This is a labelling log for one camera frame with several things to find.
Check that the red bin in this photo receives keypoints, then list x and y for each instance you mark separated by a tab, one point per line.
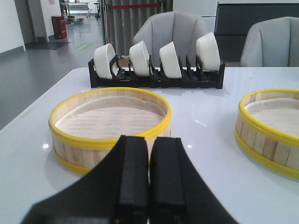
59	27

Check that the white bowl, rightmost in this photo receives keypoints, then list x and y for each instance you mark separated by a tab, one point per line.
207	51

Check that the grey chair, right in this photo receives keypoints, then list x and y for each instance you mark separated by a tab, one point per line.
272	43

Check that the grey chair, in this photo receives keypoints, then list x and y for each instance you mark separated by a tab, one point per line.
183	29
272	43

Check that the white cabinet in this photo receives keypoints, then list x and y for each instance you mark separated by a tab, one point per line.
207	9

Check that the black dish rack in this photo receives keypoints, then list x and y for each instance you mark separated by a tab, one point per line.
191	78

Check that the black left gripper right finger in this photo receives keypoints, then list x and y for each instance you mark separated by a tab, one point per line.
178	194

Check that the white bowl, leftmost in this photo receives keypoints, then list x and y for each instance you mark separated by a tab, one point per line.
102	57

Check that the grey chair, left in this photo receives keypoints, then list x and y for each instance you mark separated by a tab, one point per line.
183	29

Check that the white bowl, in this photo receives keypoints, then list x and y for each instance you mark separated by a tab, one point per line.
140	59
169	61
207	51
102	57

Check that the bamboo steamer tier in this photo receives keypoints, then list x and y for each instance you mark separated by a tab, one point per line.
86	126
267	129

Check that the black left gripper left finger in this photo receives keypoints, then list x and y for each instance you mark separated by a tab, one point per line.
114	192

